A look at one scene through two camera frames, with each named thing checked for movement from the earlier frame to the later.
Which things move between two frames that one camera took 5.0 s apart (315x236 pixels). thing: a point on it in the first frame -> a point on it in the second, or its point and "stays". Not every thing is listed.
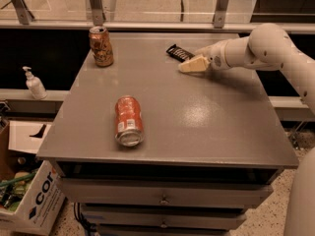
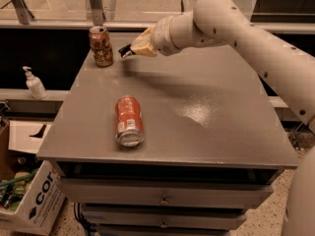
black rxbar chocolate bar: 179,53 -> 126,51
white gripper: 216,56 -> 161,36
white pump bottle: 34,85 stays
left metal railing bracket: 25,15 stays
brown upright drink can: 100,45 stays
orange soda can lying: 129,131 stays
